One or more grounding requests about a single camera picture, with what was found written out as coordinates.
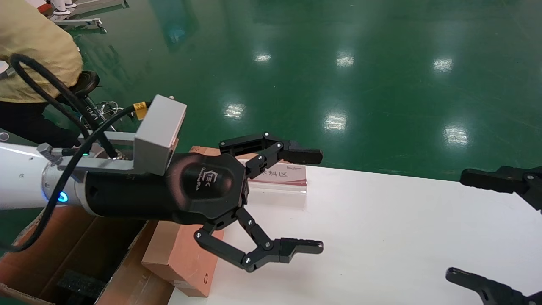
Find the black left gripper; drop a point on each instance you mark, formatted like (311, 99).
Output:
(203, 182)

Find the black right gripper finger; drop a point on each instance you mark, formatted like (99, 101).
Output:
(478, 286)
(487, 178)

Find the small cardboard box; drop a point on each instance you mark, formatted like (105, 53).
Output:
(182, 254)

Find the large open cardboard box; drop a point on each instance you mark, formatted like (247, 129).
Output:
(127, 288)

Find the acrylic sign with red stripe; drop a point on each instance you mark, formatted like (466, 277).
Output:
(283, 178)

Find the brown wooden board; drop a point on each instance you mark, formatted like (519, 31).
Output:
(203, 149)

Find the black foam pad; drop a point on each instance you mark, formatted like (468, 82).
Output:
(80, 286)

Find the black stool with chrome base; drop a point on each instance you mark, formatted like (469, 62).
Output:
(87, 80)

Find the person in yellow coat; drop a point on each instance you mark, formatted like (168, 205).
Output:
(34, 42)

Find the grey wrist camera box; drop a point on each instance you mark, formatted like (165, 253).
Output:
(159, 131)

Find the grey metal frame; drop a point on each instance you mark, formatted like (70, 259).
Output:
(80, 23)

